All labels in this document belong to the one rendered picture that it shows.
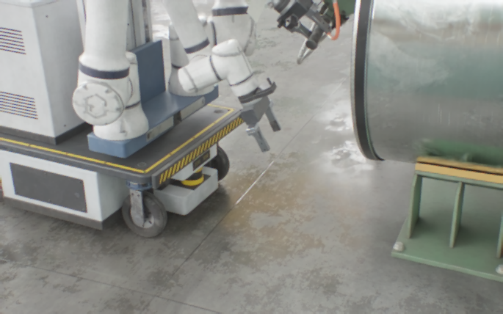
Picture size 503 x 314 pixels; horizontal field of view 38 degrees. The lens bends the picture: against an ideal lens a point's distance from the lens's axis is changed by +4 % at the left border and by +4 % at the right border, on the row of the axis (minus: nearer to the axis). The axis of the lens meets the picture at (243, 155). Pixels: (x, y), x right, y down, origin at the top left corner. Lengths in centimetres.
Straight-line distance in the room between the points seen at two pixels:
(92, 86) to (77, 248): 71
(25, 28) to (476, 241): 173
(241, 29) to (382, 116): 76
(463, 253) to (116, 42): 137
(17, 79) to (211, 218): 88
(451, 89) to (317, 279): 76
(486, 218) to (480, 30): 93
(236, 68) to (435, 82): 59
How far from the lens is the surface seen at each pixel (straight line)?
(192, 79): 219
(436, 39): 217
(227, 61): 216
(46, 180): 272
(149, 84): 279
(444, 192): 299
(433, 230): 272
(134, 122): 246
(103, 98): 222
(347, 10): 244
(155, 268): 251
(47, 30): 262
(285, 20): 242
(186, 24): 229
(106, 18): 217
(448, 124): 230
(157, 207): 258
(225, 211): 281
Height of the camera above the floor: 142
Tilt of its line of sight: 26 degrees down
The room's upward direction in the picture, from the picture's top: 1 degrees counter-clockwise
